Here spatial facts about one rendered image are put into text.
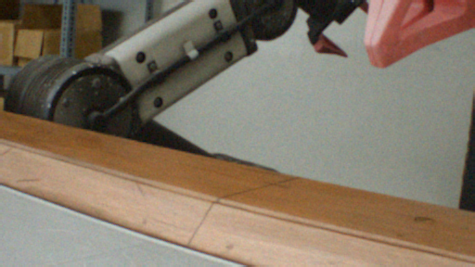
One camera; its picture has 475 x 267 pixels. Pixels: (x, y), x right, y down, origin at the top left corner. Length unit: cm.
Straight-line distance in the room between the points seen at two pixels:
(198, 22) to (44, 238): 57
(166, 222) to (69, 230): 6
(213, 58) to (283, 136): 181
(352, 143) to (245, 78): 49
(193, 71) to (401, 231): 60
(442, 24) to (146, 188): 21
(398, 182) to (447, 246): 216
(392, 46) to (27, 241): 22
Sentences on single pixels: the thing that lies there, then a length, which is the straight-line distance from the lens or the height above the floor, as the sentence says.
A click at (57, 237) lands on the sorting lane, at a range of 45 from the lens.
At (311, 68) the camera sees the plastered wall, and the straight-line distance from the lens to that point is 270.
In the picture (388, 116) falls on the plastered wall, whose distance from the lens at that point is 255.
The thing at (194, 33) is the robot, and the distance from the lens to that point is 97.
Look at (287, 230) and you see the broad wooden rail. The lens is 42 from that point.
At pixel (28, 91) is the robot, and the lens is 92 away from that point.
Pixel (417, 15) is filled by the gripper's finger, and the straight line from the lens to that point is 38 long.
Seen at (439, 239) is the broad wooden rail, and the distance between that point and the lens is 41.
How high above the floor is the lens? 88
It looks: 10 degrees down
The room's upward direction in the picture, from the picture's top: 4 degrees clockwise
